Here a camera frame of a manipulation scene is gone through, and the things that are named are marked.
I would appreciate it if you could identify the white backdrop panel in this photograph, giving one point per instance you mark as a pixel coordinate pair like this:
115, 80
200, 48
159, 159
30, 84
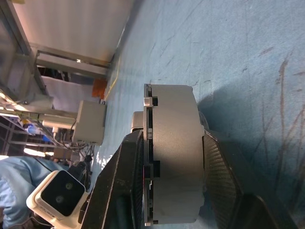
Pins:
71, 28

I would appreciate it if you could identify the grey metal frame rail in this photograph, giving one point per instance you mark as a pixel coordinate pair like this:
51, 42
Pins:
71, 63

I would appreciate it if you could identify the blue table cover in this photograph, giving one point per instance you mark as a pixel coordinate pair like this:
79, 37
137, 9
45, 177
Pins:
238, 59

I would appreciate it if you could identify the orange object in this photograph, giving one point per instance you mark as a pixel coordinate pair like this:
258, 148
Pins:
99, 88

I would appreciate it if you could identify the person in light blue coat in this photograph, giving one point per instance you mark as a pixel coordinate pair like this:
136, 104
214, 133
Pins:
14, 181

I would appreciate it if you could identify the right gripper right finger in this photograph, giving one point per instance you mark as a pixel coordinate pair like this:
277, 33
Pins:
221, 171

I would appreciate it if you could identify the grey metal frame post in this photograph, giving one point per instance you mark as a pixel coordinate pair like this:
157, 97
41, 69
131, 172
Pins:
21, 40

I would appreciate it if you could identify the grey box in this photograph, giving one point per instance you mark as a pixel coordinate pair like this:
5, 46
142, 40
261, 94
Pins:
90, 121

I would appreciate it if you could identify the white camera head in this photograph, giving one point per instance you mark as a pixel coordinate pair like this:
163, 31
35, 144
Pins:
35, 198

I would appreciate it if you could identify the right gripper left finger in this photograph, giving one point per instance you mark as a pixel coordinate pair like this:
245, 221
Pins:
114, 190

